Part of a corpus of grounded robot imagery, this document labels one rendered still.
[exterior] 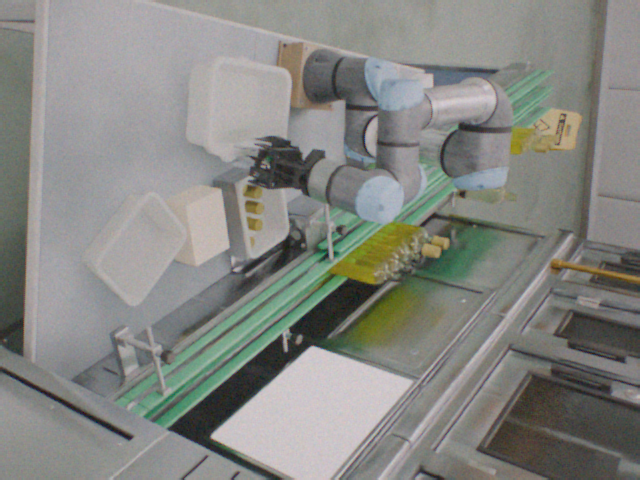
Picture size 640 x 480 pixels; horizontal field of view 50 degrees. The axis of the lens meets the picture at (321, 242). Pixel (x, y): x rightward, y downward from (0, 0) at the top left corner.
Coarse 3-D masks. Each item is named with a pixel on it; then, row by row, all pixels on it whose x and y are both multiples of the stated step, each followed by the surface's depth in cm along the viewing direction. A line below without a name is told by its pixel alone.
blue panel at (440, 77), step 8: (424, 72) 334; (432, 72) 332; (440, 72) 331; (448, 72) 330; (456, 72) 328; (464, 72) 327; (472, 72) 325; (440, 80) 318; (448, 80) 317; (456, 80) 316
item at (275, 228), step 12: (240, 192) 175; (264, 192) 192; (276, 192) 190; (240, 204) 176; (264, 204) 194; (276, 204) 192; (252, 216) 192; (264, 216) 196; (276, 216) 194; (264, 228) 197; (276, 228) 195; (288, 228) 194; (264, 240) 191; (276, 240) 191; (252, 252) 186
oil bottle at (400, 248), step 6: (366, 240) 207; (372, 240) 206; (378, 240) 206; (384, 240) 206; (390, 240) 205; (372, 246) 204; (378, 246) 203; (384, 246) 202; (390, 246) 202; (396, 246) 202; (402, 246) 202; (396, 252) 200; (402, 252) 200; (402, 258) 201
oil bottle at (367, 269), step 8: (352, 256) 199; (360, 256) 199; (336, 264) 200; (344, 264) 198; (352, 264) 196; (360, 264) 195; (368, 264) 194; (376, 264) 194; (384, 264) 194; (336, 272) 201; (344, 272) 199; (352, 272) 197; (360, 272) 195; (368, 272) 194; (376, 272) 192; (384, 272) 193; (360, 280) 197; (368, 280) 195; (376, 280) 193; (384, 280) 194
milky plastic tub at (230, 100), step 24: (192, 72) 125; (216, 72) 121; (240, 72) 135; (264, 72) 134; (288, 72) 137; (192, 96) 126; (216, 96) 132; (240, 96) 137; (264, 96) 141; (288, 96) 138; (192, 120) 126; (216, 120) 133; (240, 120) 139; (264, 120) 141; (216, 144) 131
